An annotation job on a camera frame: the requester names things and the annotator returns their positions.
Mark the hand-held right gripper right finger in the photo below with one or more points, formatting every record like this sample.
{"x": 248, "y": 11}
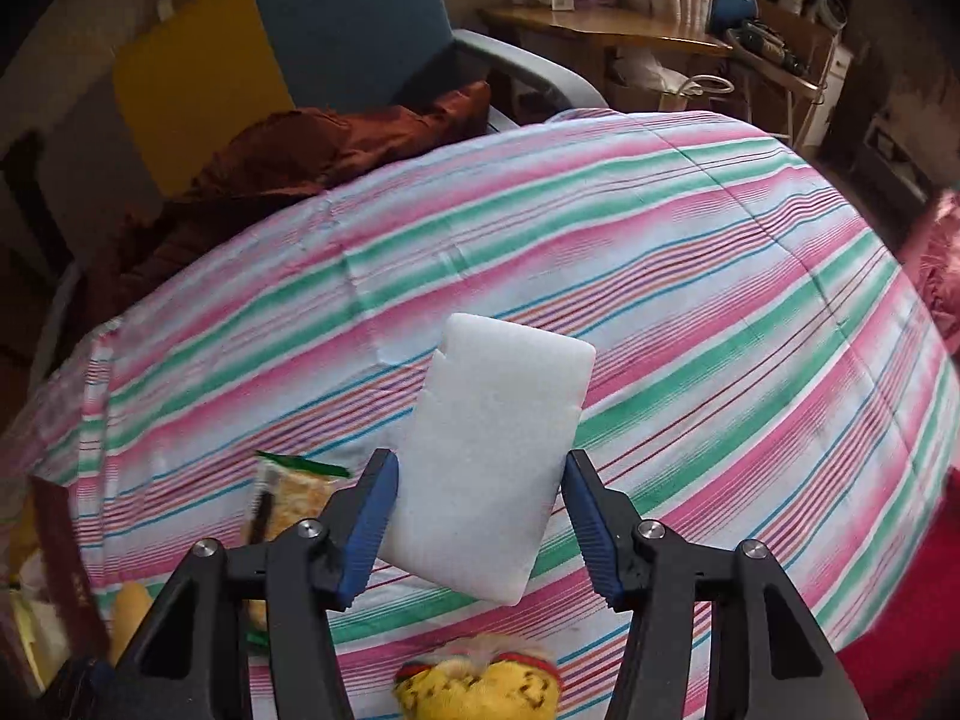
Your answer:
{"x": 600, "y": 555}

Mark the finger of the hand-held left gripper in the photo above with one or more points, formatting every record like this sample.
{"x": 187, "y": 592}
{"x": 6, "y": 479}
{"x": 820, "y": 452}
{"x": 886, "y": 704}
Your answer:
{"x": 261, "y": 521}

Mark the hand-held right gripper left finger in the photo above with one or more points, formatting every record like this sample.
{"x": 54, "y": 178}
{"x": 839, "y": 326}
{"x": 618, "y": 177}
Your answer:
{"x": 367, "y": 532}

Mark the green edged snack packet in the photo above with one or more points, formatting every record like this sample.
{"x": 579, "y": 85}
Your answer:
{"x": 296, "y": 495}

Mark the white foam block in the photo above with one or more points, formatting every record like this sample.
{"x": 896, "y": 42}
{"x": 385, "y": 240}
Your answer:
{"x": 487, "y": 450}

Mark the yellow rounded object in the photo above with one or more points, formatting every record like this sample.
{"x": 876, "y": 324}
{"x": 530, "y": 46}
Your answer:
{"x": 133, "y": 615}

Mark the yellow spotted plush toy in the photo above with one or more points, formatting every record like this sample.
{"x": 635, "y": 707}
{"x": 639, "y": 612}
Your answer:
{"x": 465, "y": 690}

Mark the striped pink green cloth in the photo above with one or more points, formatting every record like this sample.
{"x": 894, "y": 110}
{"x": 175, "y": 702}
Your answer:
{"x": 675, "y": 277}

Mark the red fuzzy blanket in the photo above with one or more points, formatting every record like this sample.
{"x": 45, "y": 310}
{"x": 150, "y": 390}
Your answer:
{"x": 900, "y": 615}

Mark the maroon cloth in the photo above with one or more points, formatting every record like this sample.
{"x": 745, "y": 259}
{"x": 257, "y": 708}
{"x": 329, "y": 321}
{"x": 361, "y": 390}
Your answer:
{"x": 300, "y": 142}

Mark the white plastic bag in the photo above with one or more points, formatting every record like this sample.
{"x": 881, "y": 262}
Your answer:
{"x": 645, "y": 67}

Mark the grey yellow blue chair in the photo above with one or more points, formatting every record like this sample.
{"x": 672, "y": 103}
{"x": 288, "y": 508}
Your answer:
{"x": 345, "y": 22}

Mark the wooden desk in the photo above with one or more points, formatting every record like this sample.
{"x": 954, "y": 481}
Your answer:
{"x": 600, "y": 26}

